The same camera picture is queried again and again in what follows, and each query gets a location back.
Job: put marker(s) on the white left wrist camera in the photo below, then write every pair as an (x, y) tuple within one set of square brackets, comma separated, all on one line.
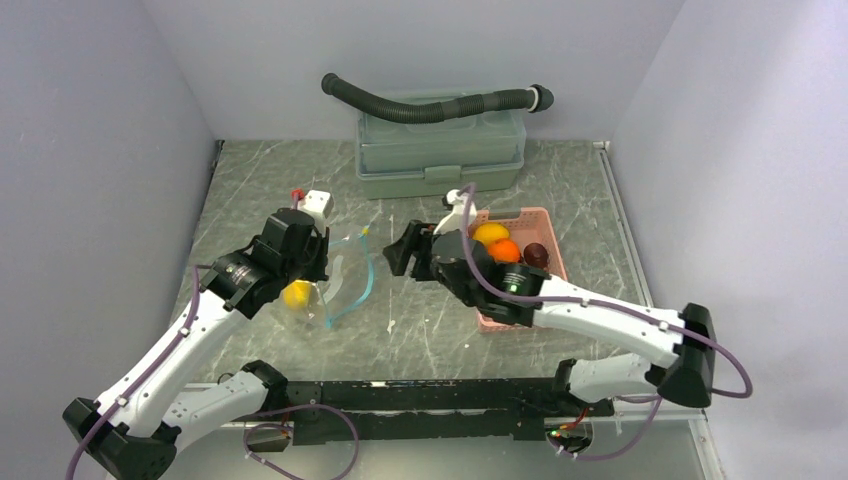
[(317, 204)]

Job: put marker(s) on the clear zip top bag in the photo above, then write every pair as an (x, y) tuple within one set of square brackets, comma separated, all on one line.
[(351, 278)]

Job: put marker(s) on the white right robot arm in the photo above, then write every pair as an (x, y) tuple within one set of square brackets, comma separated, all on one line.
[(667, 352)]

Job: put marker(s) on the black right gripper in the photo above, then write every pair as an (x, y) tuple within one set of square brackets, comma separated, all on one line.
[(417, 240)]

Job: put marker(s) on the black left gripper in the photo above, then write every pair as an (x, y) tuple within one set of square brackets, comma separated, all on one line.
[(318, 271)]

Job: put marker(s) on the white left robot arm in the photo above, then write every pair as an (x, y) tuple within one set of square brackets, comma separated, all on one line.
[(136, 428)]

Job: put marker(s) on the yellow bell pepper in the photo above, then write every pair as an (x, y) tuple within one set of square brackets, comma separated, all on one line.
[(297, 296)]

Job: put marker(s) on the dark red plum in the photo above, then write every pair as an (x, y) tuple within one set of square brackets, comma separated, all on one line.
[(536, 255)]

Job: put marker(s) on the yellow lemon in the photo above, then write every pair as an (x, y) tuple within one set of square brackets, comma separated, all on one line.
[(490, 232)]

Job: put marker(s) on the pink perforated plastic basket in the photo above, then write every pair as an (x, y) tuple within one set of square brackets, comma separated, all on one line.
[(523, 237)]

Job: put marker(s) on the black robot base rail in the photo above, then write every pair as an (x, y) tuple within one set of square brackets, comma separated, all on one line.
[(519, 408)]

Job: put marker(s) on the orange fruit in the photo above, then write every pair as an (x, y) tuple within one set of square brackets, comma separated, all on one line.
[(505, 250)]

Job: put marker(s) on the green plastic storage box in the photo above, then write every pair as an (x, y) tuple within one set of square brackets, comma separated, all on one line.
[(394, 160)]

